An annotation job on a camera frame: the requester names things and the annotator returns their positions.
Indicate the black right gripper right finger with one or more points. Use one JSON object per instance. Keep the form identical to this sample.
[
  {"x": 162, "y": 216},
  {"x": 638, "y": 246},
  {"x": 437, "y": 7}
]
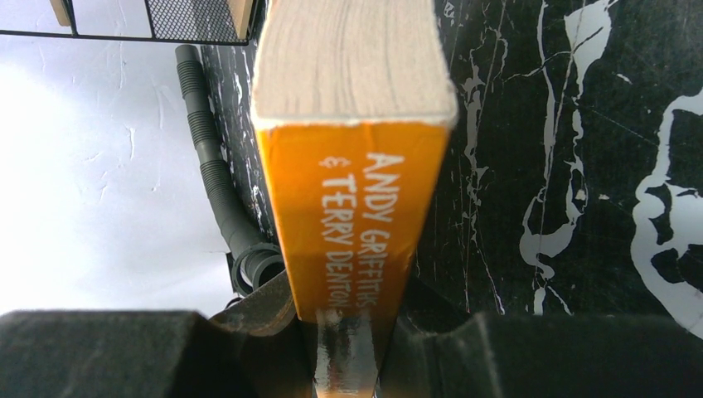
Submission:
[{"x": 439, "y": 351}]

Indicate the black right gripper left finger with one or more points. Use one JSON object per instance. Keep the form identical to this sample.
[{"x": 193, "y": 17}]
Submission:
[{"x": 252, "y": 349}]

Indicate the orange small treehouse book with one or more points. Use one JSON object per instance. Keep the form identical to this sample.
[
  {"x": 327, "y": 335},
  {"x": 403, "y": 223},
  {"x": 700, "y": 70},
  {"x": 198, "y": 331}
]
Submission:
[{"x": 352, "y": 106}]

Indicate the wooden two-tier shelf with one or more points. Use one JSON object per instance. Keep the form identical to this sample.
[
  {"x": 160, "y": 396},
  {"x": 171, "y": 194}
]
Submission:
[{"x": 217, "y": 23}]

